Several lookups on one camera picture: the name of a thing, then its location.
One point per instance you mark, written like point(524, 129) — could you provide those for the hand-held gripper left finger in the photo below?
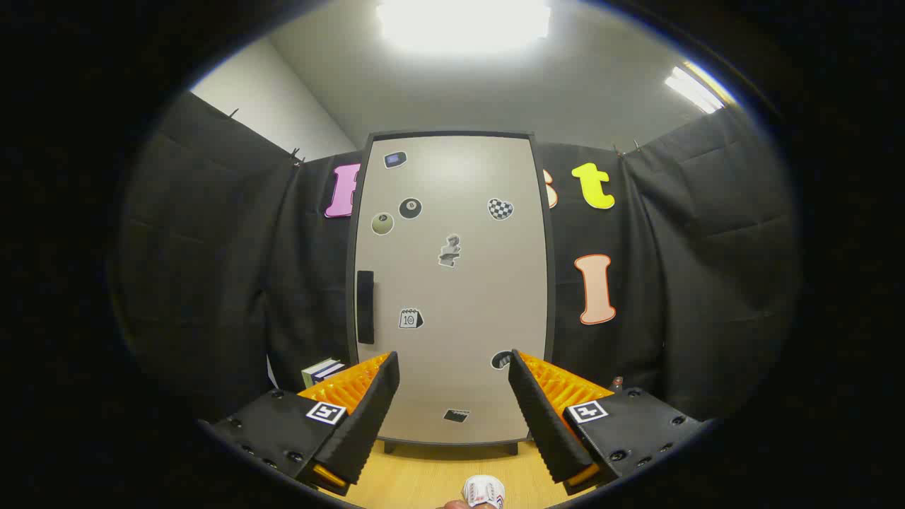
point(368, 413)

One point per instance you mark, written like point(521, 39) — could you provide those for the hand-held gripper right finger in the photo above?
point(541, 413)

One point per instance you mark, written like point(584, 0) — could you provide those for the white canvas shoe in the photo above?
point(483, 489)

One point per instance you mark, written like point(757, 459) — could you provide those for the grey shoe cabinet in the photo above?
point(551, 297)

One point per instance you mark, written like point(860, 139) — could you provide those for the beige shoe cabinet door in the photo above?
point(452, 318)

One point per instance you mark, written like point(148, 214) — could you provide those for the green spine book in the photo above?
point(316, 370)

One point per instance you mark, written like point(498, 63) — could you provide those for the black backdrop cloth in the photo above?
point(212, 247)

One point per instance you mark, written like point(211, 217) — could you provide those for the narrow ceiling light strip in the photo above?
point(696, 88)

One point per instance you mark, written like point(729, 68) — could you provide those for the large ceiling light panel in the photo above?
point(463, 25)

